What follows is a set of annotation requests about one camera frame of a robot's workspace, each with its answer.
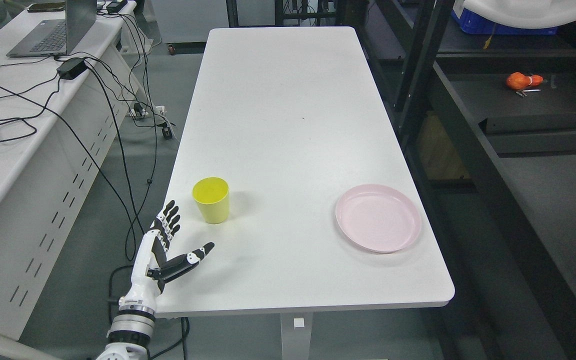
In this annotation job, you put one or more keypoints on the pink plastic plate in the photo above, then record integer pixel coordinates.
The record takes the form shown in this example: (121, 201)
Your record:
(378, 218)

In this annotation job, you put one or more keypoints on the yellow plastic cup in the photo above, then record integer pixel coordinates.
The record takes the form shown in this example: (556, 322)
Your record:
(211, 195)

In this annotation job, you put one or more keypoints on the blue plastic crate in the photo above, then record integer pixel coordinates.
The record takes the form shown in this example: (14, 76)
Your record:
(474, 24)

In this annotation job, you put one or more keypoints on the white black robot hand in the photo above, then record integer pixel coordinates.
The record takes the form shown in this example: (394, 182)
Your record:
(152, 268)

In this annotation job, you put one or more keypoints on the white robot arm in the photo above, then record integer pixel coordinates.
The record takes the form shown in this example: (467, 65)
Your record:
(130, 334)

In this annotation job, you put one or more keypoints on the white side desk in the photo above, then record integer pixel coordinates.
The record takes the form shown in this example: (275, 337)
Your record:
(54, 135)

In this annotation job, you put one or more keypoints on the orange toy on shelf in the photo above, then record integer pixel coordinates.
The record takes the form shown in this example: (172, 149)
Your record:
(518, 81)

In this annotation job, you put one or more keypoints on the white table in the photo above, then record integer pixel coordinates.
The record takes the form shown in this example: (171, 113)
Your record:
(291, 118)

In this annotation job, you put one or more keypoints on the black power adapter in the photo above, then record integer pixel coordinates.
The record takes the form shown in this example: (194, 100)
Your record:
(72, 68)

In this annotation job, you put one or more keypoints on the grey laptop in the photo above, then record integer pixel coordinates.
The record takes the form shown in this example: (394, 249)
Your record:
(58, 37)

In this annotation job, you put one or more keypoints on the dark metal shelf rack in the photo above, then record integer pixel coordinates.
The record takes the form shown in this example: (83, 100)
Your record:
(496, 168)

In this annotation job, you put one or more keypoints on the black smartphone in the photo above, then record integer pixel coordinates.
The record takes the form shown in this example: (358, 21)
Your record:
(45, 7)

